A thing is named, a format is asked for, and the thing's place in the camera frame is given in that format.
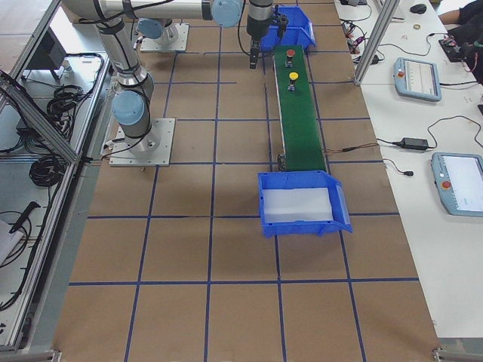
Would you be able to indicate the red push button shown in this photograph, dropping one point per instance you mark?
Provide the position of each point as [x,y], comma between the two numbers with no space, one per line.
[289,60]

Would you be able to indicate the blue bin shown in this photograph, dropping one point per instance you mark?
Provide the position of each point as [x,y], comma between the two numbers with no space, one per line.
[307,179]
[299,30]

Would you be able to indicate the left blue bin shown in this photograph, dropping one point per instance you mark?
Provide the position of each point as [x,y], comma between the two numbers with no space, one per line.
[299,30]

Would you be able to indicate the right white foam pad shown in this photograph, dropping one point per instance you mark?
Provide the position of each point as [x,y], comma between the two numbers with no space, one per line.
[291,205]

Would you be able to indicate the right blue bin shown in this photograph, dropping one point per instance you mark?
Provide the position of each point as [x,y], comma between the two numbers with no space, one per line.
[307,179]

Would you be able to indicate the far teach pendant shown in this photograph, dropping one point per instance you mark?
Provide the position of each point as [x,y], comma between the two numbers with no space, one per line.
[417,79]

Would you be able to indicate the yellow push button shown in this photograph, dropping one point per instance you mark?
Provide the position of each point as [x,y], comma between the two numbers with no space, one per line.
[293,76]

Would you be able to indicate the green conveyor belt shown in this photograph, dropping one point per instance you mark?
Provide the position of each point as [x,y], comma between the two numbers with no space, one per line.
[301,135]

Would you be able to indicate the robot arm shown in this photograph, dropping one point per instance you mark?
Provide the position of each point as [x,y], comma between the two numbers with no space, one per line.
[161,31]
[108,17]

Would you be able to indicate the near teach pendant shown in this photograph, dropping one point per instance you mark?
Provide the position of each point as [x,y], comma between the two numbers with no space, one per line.
[458,179]

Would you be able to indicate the teach pendant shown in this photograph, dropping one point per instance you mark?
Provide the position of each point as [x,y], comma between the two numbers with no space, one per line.
[458,179]
[417,79]

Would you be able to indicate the aluminium frame post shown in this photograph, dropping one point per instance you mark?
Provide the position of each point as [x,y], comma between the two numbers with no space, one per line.
[377,34]

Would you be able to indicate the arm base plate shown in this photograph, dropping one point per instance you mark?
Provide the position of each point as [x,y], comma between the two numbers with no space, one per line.
[149,46]
[154,149]

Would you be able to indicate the black power adapter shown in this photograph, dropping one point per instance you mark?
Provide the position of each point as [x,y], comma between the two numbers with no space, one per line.
[414,144]

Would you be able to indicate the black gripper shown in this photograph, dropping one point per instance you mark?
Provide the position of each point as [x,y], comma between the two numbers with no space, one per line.
[255,26]

